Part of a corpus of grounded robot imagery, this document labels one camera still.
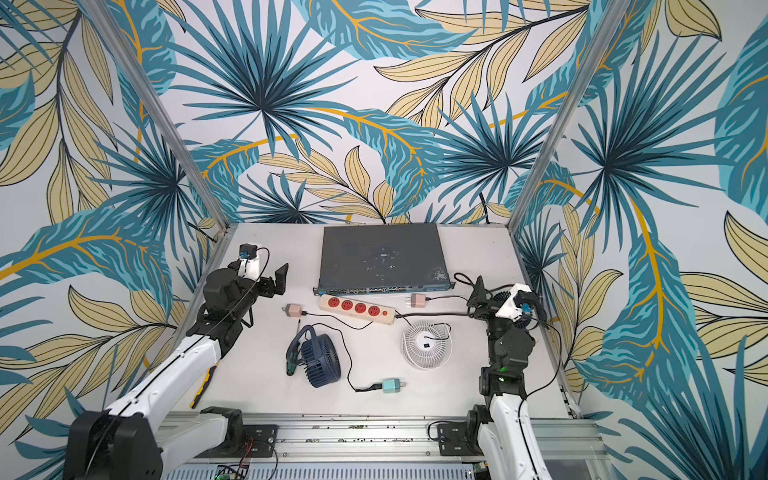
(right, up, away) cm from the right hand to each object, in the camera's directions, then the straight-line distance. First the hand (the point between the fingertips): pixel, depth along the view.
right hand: (479, 280), depth 74 cm
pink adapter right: (-12, -9, +23) cm, 28 cm away
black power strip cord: (-7, -13, +21) cm, 26 cm away
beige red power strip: (-32, -11, +21) cm, 40 cm away
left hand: (-54, +4, +7) cm, 55 cm away
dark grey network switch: (-23, +5, +32) cm, 40 cm away
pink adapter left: (-52, -11, +19) cm, 56 cm away
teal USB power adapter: (-21, -29, +6) cm, 36 cm away
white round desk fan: (-11, -19, +10) cm, 24 cm away
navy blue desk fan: (-39, -19, +1) cm, 44 cm away
